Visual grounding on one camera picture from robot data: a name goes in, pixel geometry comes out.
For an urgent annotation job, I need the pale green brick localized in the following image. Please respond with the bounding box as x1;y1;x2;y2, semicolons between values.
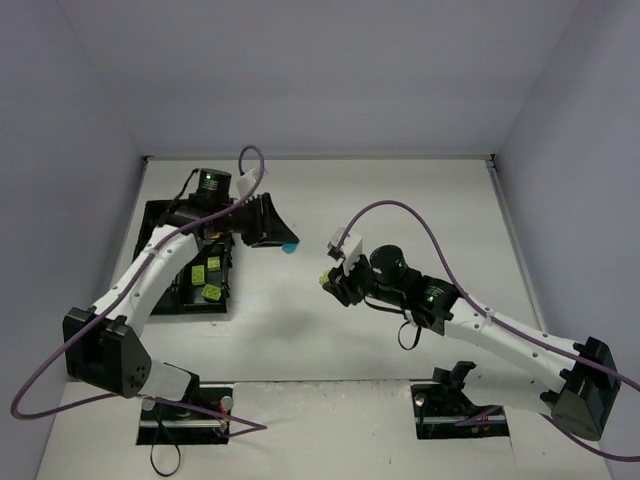
319;270;331;285

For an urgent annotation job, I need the teal lego brick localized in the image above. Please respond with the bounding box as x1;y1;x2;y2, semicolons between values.
281;242;299;254

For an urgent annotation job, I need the light green small lego brick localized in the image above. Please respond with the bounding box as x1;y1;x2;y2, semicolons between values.
206;256;221;271

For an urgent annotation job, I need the green two-stud lego brick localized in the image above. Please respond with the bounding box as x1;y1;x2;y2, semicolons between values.
191;265;206;287

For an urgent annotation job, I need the pale yellow sloped lego brick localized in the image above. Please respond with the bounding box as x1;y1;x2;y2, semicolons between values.
201;284;222;302

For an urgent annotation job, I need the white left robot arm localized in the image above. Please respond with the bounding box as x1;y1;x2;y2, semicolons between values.
62;168;299;404

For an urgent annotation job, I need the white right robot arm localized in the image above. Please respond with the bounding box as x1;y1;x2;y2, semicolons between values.
322;245;621;441

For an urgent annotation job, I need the black divided sorting bin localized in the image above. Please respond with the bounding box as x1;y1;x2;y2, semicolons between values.
132;200;235;316

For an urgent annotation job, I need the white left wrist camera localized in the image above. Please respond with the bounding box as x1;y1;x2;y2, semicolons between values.
236;168;264;202

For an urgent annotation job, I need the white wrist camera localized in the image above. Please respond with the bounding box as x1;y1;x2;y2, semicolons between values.
236;168;264;202
327;227;363;276

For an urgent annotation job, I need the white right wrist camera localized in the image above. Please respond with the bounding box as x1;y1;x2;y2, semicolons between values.
327;227;363;276

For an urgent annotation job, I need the black thin cable loop right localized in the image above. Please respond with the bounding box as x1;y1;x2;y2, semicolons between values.
397;312;424;351

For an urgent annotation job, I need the black thin cable loop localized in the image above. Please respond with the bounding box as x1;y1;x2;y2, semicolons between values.
149;419;181;477
397;312;424;351

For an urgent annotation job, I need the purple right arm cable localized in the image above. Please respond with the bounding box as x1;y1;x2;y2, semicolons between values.
332;200;640;461

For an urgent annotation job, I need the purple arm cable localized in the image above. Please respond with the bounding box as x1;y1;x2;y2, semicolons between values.
11;145;268;441
332;200;640;461

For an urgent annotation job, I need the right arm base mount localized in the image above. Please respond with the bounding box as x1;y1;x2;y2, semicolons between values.
410;361;510;441

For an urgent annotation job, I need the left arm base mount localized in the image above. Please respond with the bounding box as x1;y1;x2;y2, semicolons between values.
136;384;234;446

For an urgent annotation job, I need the black thin cable loop left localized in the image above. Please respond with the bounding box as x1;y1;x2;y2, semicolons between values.
149;419;181;477

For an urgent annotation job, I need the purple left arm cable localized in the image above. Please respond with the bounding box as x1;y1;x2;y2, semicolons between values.
11;145;268;441

